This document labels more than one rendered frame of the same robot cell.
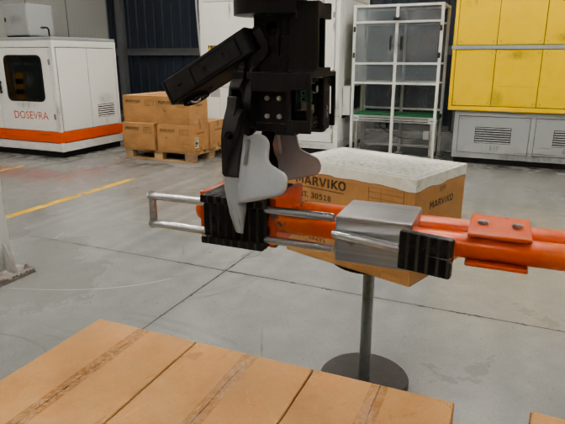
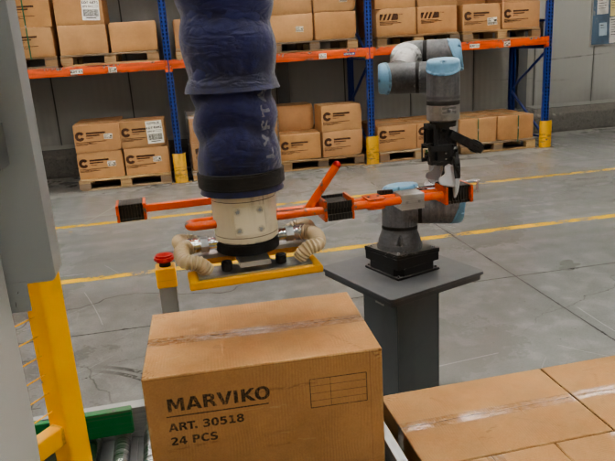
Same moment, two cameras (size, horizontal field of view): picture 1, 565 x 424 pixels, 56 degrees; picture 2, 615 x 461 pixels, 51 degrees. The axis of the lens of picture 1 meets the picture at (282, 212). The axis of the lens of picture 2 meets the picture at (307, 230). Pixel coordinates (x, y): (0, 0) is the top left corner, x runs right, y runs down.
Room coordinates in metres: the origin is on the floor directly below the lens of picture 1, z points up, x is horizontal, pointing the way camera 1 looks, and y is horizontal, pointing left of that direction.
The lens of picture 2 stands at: (1.75, -1.33, 1.70)
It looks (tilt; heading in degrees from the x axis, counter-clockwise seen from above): 16 degrees down; 145
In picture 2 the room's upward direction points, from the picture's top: 4 degrees counter-clockwise
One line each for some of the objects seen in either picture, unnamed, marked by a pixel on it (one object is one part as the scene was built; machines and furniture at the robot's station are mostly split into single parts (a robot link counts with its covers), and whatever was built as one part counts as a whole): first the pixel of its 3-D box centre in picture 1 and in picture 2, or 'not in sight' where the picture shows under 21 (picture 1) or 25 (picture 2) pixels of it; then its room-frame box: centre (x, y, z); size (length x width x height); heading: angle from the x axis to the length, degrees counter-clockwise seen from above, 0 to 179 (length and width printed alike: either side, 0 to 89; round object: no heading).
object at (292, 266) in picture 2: not in sight; (254, 266); (0.39, -0.56, 1.16); 0.34 x 0.10 x 0.05; 68
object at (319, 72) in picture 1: (280, 70); (440, 143); (0.51, 0.00, 1.41); 0.09 x 0.08 x 0.12; 67
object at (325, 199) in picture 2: not in sight; (335, 207); (0.40, -0.29, 1.27); 0.10 x 0.08 x 0.06; 158
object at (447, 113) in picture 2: not in sight; (443, 112); (0.52, 0.01, 1.49); 0.10 x 0.09 x 0.05; 157
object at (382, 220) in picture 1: (378, 233); (408, 199); (0.48, -0.09, 1.26); 0.07 x 0.07 x 0.04; 68
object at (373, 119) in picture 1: (395, 134); not in sight; (7.98, -1.69, 0.32); 1.25 x 0.52 x 0.63; 66
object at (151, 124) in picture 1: (176, 124); not in sight; (8.01, 1.59, 0.45); 1.21 x 1.03 x 0.91; 66
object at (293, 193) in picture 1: (252, 209); (453, 192); (0.54, 0.03, 1.27); 0.08 x 0.07 x 0.05; 68
